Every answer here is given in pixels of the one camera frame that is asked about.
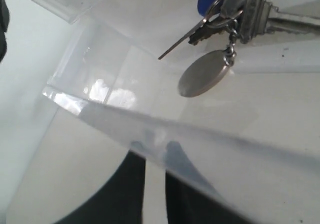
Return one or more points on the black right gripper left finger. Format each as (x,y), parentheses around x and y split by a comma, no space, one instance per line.
(120,200)

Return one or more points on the white plastic drawer cabinet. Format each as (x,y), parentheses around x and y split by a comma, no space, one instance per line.
(36,41)

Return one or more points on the bunch of keys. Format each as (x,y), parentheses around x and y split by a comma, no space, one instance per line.
(243,20)

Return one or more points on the clear wide drawer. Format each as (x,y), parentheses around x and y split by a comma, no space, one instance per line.
(251,142)

